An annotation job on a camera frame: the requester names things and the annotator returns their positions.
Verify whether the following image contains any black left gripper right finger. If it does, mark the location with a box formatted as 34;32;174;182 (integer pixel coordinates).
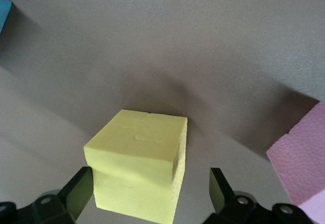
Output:
204;167;317;224

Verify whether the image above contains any brown table cover sheet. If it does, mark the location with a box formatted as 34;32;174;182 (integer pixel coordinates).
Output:
0;0;325;224

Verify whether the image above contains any yellow foam block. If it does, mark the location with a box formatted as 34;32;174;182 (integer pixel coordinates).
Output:
83;109;188;221

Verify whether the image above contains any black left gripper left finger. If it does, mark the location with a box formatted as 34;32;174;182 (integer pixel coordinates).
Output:
0;167;94;224

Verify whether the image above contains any pink foam block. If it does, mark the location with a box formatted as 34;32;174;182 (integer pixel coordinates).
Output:
266;101;325;221

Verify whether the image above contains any blue foam block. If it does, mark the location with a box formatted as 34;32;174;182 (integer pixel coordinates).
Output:
0;0;14;38

